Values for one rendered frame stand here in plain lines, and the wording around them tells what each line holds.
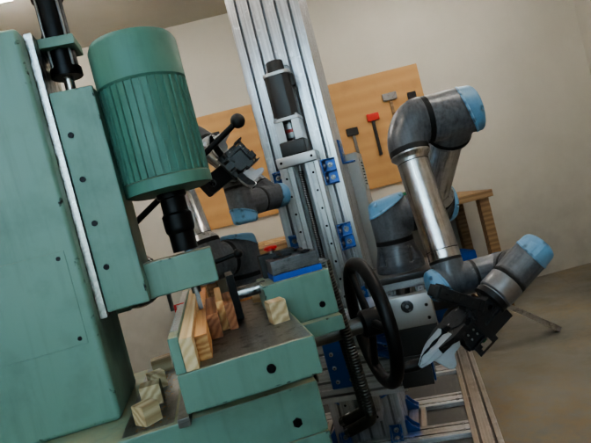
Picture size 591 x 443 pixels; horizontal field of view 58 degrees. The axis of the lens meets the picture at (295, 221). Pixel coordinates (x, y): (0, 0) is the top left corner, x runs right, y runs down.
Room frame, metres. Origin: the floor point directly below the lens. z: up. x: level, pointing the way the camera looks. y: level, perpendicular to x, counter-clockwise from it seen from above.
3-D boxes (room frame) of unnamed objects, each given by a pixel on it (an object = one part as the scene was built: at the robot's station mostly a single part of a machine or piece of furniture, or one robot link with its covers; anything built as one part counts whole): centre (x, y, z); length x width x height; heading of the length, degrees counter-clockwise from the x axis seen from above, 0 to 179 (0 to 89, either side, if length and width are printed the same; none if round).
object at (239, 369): (1.09, 0.12, 0.87); 0.61 x 0.30 x 0.06; 10
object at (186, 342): (1.07, 0.25, 0.92); 0.60 x 0.02 x 0.05; 10
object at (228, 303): (1.07, 0.17, 0.92); 0.17 x 0.02 x 0.05; 10
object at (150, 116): (1.09, 0.23, 1.34); 0.18 x 0.18 x 0.31
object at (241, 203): (1.54, 0.13, 1.13); 0.11 x 0.08 x 0.11; 137
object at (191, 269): (1.09, 0.25, 1.02); 0.14 x 0.07 x 0.09; 100
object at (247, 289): (1.09, 0.13, 0.95); 0.09 x 0.07 x 0.09; 10
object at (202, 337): (1.12, 0.24, 0.92); 0.62 x 0.02 x 0.04; 10
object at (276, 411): (1.07, 0.35, 0.76); 0.57 x 0.45 x 0.09; 100
